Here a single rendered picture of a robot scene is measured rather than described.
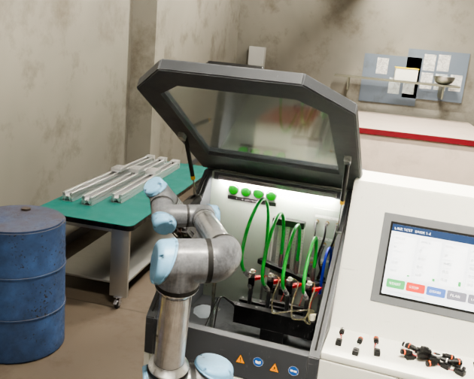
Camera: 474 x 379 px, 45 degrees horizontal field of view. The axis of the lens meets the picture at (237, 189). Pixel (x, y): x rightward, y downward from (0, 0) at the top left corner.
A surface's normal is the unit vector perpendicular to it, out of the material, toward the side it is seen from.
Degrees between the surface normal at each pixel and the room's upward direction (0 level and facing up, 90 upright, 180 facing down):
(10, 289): 90
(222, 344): 90
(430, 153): 90
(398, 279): 76
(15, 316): 90
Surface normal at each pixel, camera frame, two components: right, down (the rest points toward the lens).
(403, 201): -0.29, -0.02
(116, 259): -0.23, 0.22
